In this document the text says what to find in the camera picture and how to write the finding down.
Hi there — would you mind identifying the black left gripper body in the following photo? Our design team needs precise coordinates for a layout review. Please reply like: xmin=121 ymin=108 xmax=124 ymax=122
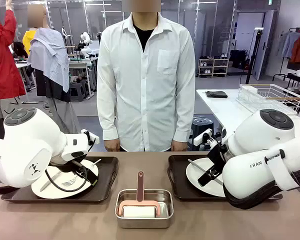
xmin=50 ymin=151 xmax=90 ymax=174

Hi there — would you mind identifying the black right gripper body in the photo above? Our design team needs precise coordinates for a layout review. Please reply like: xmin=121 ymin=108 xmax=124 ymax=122
xmin=206 ymin=139 xmax=233 ymax=173

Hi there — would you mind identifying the white round plate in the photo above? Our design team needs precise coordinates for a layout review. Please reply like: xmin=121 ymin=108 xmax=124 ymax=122
xmin=30 ymin=158 xmax=100 ymax=200
xmin=185 ymin=157 xmax=228 ymax=198

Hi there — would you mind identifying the silver table knife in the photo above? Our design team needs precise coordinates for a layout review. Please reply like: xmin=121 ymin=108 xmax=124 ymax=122
xmin=39 ymin=170 xmax=64 ymax=193
xmin=187 ymin=158 xmax=224 ymax=186

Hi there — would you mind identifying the silver fork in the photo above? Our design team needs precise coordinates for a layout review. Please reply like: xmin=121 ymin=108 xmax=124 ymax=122
xmin=61 ymin=158 xmax=102 ymax=189

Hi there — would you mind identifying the dark brown serving tray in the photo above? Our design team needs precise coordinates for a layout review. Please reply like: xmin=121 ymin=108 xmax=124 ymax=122
xmin=167 ymin=154 xmax=283 ymax=202
xmin=0 ymin=155 xmax=120 ymax=204

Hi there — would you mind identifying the pink lint roller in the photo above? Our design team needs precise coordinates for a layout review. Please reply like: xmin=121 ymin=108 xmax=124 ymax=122
xmin=118 ymin=170 xmax=162 ymax=219

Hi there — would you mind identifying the person's left forearm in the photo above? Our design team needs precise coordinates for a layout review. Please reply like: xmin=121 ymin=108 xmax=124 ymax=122
xmin=172 ymin=97 xmax=196 ymax=143

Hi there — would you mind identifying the person's right forearm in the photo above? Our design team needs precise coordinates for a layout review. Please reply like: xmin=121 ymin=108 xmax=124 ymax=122
xmin=96 ymin=97 xmax=120 ymax=141

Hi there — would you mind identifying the person's right hand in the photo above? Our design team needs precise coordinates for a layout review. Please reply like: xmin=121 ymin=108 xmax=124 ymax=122
xmin=104 ymin=138 xmax=121 ymax=153

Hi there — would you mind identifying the person's left hand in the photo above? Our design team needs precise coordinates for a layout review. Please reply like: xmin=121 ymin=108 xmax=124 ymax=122
xmin=171 ymin=139 xmax=189 ymax=153

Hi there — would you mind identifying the dark grey plastic stool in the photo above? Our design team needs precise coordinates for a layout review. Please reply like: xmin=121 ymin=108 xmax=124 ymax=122
xmin=191 ymin=116 xmax=215 ymax=152

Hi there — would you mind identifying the white side table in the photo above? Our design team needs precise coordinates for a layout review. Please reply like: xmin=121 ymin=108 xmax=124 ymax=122
xmin=195 ymin=88 xmax=300 ymax=141

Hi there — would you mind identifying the white cutlery holder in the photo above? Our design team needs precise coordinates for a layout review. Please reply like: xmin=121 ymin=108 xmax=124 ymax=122
xmin=240 ymin=84 xmax=258 ymax=95

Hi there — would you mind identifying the grey step stool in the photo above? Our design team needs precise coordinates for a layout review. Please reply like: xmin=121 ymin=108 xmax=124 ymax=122
xmin=69 ymin=81 xmax=86 ymax=102

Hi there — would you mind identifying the rectangular metal tin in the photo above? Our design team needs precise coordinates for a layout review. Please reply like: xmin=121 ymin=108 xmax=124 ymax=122
xmin=114 ymin=188 xmax=175 ymax=229

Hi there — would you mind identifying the white shoe rack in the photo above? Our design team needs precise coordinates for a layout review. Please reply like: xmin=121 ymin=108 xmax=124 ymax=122
xmin=197 ymin=55 xmax=230 ymax=78

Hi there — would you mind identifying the black bag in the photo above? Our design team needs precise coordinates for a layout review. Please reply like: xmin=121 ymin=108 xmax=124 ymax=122
xmin=229 ymin=49 xmax=249 ymax=70

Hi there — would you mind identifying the person in white shirt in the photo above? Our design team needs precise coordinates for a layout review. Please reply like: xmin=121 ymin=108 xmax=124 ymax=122
xmin=96 ymin=0 xmax=197 ymax=153

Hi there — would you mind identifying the white workbench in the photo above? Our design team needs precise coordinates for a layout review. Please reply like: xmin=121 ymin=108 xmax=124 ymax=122
xmin=68 ymin=57 xmax=99 ymax=99

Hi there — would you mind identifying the black side table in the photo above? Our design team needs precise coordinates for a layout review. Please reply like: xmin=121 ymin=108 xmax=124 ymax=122
xmin=285 ymin=71 xmax=300 ymax=91

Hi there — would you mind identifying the black tripod with light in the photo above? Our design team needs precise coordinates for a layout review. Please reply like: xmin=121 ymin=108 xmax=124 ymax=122
xmin=244 ymin=26 xmax=265 ymax=85

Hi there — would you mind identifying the figure in yellow jacket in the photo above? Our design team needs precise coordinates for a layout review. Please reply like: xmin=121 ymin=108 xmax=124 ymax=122
xmin=22 ymin=29 xmax=40 ymax=56

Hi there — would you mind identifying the grey hanging shirt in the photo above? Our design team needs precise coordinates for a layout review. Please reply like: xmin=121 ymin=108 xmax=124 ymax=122
xmin=280 ymin=30 xmax=300 ymax=60

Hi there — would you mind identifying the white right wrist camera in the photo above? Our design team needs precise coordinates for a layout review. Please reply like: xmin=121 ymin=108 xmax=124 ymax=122
xmin=192 ymin=128 xmax=214 ymax=148

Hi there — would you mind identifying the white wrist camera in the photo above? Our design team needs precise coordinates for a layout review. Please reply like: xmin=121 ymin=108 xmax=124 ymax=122
xmin=80 ymin=129 xmax=100 ymax=146
xmin=192 ymin=128 xmax=214 ymax=148

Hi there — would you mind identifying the thin black left gripper cable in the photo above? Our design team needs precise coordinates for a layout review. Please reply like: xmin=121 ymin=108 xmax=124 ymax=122
xmin=44 ymin=161 xmax=89 ymax=193

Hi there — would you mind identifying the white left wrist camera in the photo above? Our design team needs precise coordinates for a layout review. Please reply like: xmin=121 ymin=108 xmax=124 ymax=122
xmin=80 ymin=129 xmax=100 ymax=146

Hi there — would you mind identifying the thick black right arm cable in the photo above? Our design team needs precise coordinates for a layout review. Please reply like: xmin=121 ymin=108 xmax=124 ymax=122
xmin=223 ymin=166 xmax=300 ymax=211

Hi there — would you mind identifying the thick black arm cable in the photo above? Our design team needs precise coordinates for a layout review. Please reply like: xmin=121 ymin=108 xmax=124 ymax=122
xmin=223 ymin=166 xmax=300 ymax=211
xmin=0 ymin=185 xmax=19 ymax=197

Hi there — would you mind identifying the white cable strap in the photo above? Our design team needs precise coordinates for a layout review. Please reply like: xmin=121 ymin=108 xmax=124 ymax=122
xmin=264 ymin=149 xmax=300 ymax=191

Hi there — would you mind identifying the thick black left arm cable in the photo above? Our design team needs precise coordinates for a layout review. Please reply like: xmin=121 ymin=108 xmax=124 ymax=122
xmin=0 ymin=185 xmax=19 ymax=197

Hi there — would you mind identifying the white wire dish rack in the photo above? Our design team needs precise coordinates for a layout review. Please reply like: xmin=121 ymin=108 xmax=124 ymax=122
xmin=235 ymin=83 xmax=300 ymax=116

